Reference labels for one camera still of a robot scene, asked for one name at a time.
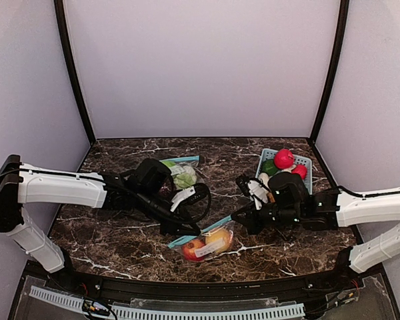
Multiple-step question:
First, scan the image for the small red fruit toy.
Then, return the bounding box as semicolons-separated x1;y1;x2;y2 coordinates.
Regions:
291;165;308;180

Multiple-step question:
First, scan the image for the right black frame post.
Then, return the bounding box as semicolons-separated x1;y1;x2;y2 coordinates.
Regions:
309;0;350;144

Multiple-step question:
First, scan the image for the white slotted cable duct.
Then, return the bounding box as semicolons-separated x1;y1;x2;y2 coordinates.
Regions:
29;285;305;319

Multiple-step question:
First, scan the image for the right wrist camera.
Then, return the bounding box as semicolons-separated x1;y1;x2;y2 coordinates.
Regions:
235;175;269;210

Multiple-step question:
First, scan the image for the clear zip bag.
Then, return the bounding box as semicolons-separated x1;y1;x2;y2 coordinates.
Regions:
159;155;200;198
167;216;235;262

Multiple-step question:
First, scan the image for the white cauliflower toy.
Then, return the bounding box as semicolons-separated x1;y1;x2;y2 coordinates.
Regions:
171;165;197;190

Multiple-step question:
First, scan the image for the dark green avocado toy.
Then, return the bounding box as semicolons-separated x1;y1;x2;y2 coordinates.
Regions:
260;159;279;177

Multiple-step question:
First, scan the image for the pink red apple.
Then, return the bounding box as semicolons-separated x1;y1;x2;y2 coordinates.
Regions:
273;149;295;170

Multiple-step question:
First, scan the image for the dark red pomegranate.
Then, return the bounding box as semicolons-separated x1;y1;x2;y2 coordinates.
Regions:
159;180;175;199

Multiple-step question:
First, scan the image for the white mushroom toy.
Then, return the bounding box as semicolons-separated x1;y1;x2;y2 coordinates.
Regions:
280;167;294;173

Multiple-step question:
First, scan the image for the white green cabbage toy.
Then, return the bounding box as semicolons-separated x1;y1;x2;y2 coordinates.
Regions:
258;173;269;185

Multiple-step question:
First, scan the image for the black frame post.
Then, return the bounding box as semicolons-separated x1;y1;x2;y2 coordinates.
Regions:
53;0;97;145
309;0;350;144

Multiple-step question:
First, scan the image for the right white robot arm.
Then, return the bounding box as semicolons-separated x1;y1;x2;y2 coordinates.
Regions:
231;172;400;274

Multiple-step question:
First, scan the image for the red round fruit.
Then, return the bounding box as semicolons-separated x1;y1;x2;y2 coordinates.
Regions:
182;239;205;262

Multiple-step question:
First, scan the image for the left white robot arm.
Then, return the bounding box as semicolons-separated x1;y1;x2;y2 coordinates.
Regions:
0;155;211;273

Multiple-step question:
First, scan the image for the left black frame post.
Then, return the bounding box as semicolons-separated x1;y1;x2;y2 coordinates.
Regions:
53;0;97;145

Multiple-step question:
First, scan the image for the orange fruit toy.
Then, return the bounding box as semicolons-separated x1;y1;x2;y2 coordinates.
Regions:
205;228;233;254

